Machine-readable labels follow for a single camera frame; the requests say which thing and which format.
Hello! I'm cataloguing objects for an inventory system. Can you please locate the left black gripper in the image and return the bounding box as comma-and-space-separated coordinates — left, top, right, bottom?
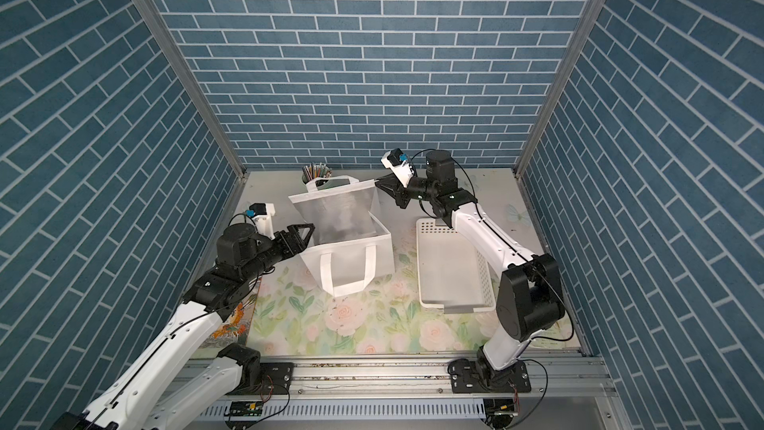
238, 222, 316, 283

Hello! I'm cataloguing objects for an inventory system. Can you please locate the white insulated delivery bag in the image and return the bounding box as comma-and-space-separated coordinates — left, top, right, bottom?
290, 176, 395, 298

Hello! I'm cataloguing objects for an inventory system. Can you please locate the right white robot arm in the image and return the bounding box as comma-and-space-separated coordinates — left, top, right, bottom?
376, 149, 566, 393

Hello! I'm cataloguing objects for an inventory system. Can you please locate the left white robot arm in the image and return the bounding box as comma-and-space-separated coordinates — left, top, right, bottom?
53, 220, 314, 429

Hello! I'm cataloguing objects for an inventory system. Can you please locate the white plastic basket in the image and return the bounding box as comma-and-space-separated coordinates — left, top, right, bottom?
416, 218, 495, 314

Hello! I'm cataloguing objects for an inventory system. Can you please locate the colourful printed booklet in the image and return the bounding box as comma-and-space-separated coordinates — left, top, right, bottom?
201, 303, 255, 348

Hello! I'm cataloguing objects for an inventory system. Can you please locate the left green circuit board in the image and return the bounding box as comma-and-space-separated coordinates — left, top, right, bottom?
224, 401, 264, 419

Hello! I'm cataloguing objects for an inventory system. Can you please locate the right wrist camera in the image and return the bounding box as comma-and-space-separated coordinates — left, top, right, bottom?
381, 149, 417, 187

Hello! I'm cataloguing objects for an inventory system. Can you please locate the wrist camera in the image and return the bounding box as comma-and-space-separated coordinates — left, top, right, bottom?
381, 149, 417, 187
246, 203, 276, 239

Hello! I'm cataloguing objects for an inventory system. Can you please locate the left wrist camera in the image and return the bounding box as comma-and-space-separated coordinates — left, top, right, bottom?
246, 203, 276, 239

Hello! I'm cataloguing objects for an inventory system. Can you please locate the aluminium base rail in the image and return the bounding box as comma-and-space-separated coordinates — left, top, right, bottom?
186, 350, 631, 429

